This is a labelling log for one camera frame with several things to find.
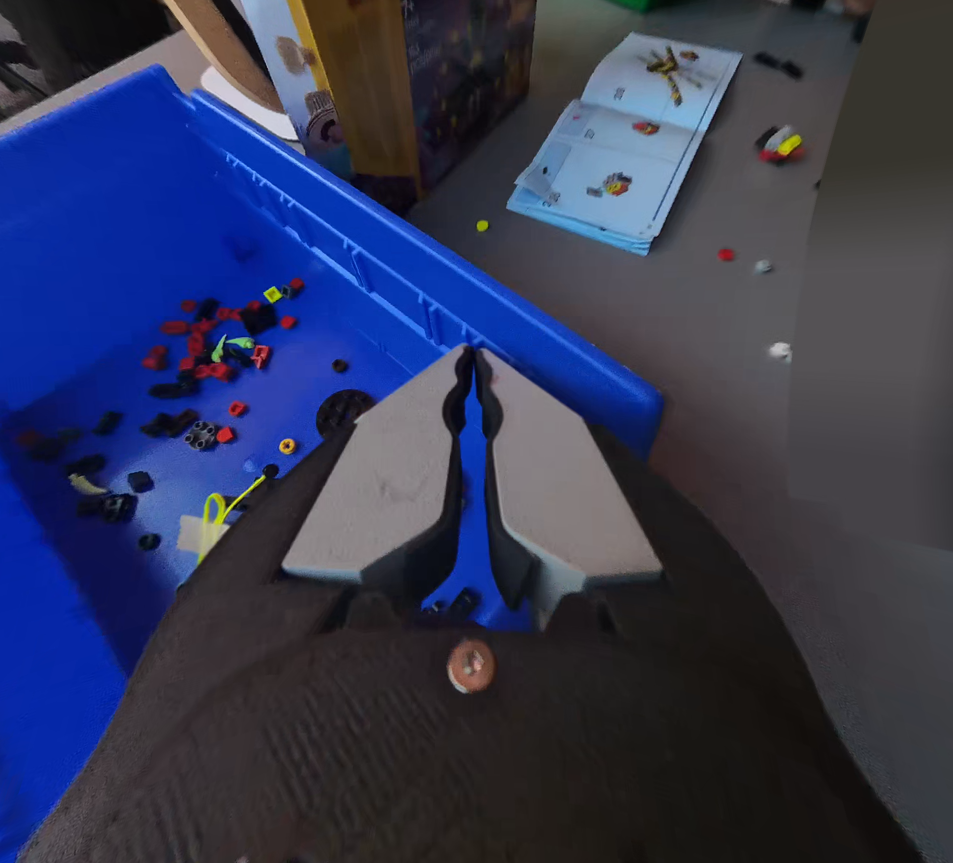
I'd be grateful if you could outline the red yellow lego build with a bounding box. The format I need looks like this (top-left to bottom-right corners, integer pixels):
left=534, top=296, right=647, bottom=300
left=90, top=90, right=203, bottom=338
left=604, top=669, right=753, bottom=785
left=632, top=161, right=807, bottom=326
left=755, top=125, right=807, bottom=166

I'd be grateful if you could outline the yellow and purple lego box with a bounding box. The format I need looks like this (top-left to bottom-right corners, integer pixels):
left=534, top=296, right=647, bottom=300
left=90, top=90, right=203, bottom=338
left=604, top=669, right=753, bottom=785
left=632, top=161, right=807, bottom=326
left=277, top=0, right=546, bottom=198

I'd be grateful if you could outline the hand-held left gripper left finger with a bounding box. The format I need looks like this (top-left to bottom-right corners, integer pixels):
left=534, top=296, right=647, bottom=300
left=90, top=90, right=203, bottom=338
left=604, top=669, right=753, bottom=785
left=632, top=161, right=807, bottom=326
left=281, top=345, right=476, bottom=603

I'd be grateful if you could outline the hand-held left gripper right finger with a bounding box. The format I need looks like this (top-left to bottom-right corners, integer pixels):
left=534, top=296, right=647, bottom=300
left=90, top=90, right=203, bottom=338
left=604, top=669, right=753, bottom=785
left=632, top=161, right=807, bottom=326
left=474, top=346, right=665, bottom=632

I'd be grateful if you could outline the blue plastic bin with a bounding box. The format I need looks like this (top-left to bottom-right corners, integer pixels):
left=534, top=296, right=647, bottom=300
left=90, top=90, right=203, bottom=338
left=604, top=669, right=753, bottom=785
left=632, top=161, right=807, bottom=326
left=0, top=63, right=665, bottom=863

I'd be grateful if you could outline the pile of lego pieces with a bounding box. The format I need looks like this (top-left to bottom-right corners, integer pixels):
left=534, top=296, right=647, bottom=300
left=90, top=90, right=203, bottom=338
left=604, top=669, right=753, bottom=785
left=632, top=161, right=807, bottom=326
left=15, top=275, right=377, bottom=555

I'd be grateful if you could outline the lego instruction booklet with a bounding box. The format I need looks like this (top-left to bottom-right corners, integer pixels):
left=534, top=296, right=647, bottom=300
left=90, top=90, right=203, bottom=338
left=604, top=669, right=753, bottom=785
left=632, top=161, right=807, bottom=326
left=506, top=31, right=744, bottom=257

